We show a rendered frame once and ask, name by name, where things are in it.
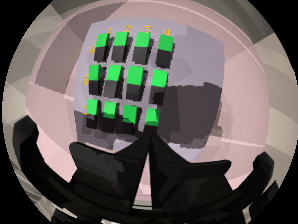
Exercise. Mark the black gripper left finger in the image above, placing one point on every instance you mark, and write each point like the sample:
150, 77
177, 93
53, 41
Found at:
125, 166

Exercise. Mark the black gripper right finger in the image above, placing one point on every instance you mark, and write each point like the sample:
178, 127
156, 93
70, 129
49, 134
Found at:
168, 171

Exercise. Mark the grey switch panel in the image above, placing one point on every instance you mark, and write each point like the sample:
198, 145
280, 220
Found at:
136, 75

